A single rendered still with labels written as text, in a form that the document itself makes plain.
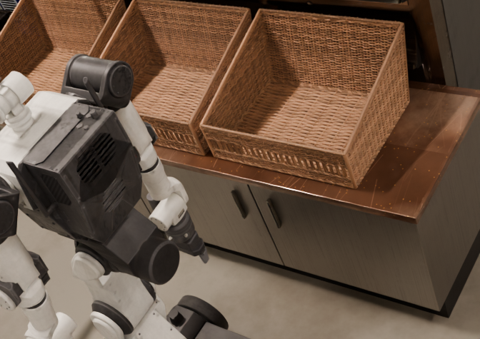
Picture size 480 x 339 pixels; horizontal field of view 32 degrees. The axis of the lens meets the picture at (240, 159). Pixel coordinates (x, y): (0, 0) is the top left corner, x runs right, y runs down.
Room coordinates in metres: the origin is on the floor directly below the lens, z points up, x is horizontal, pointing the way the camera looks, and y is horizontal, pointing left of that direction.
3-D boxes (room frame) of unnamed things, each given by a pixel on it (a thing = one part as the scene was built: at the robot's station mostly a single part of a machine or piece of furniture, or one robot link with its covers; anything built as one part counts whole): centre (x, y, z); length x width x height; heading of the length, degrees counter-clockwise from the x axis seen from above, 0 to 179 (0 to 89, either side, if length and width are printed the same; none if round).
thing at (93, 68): (1.76, 0.23, 1.30); 0.12 x 0.09 x 0.14; 41
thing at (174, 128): (2.57, 0.11, 0.72); 0.56 x 0.49 x 0.28; 41
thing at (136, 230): (1.58, 0.36, 0.97); 0.28 x 0.13 x 0.18; 41
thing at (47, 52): (3.02, 0.51, 0.72); 0.56 x 0.49 x 0.28; 43
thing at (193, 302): (1.97, 0.36, 0.10); 0.20 x 0.05 x 0.20; 41
